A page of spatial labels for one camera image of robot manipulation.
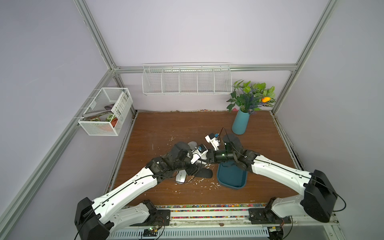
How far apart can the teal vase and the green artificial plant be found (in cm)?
3

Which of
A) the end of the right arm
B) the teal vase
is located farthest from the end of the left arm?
the teal vase

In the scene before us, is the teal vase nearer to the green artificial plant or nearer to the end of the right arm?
the green artificial plant

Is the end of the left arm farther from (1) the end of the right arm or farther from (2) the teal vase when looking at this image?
(2) the teal vase

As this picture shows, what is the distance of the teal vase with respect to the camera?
0.94 m

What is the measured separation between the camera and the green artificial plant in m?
0.81

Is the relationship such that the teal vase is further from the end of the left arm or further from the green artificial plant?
the end of the left arm
